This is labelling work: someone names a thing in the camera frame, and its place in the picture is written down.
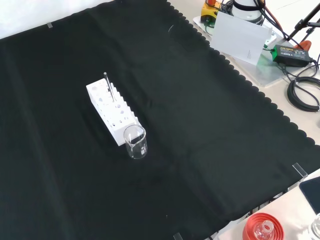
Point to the small clear glass beaker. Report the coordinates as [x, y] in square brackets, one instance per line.
[136, 150]

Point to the black scalloped bench cloth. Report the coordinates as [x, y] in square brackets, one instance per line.
[175, 125]

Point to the small clear glass bottle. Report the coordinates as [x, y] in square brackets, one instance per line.
[266, 228]

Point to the pale white board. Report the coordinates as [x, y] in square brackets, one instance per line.
[237, 37]

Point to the clear glass vessel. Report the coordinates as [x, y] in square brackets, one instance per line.
[316, 227]

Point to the black tripod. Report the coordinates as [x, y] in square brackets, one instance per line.
[303, 21]

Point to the clear cloth clip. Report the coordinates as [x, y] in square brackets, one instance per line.
[300, 170]
[50, 25]
[178, 236]

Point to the grey metal base plate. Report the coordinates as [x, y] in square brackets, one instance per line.
[270, 75]

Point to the black power adapter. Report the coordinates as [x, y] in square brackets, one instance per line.
[290, 55]

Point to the yellow stop button box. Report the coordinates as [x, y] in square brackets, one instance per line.
[208, 12]

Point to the clear glass rod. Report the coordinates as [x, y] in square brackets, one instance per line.
[109, 86]

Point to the dark flat tablet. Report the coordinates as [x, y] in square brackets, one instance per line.
[312, 190]

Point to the orange clamp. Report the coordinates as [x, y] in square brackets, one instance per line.
[306, 45]

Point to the white test tube rack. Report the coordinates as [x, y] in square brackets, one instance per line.
[112, 120]

